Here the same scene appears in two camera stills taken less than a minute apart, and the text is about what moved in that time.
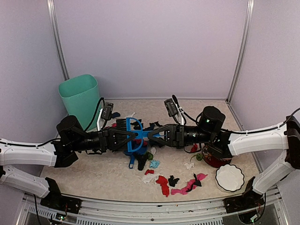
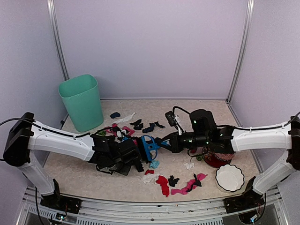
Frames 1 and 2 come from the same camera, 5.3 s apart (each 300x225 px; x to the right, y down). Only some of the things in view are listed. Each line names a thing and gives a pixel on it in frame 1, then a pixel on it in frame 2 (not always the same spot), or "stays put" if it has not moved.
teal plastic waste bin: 80,95 stays put
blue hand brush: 144,134 to 151,147
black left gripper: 108,139 to 130,162
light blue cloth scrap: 154,163 stays put
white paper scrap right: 188,166 stays put
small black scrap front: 172,182 stays put
